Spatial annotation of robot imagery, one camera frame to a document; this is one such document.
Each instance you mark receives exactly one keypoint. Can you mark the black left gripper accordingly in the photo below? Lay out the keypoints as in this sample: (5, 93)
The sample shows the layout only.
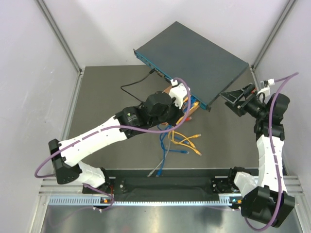
(175, 120)

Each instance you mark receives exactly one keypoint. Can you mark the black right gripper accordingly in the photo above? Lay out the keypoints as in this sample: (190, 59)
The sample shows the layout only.
(249, 91)

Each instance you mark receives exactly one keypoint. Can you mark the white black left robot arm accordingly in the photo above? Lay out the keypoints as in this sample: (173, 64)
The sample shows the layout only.
(158, 108)

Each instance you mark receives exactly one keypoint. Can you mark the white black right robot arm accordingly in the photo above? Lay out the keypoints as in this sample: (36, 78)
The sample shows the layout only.
(264, 199)

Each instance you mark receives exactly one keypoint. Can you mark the wooden base board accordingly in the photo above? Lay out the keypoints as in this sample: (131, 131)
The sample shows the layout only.
(194, 105)

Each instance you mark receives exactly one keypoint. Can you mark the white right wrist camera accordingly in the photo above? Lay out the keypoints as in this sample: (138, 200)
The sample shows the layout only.
(264, 86)

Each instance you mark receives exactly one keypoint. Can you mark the dark blue network switch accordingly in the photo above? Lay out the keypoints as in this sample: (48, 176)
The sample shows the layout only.
(179, 52)

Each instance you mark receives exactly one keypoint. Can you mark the aluminium frame rail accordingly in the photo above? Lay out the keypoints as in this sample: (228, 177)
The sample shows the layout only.
(75, 194)

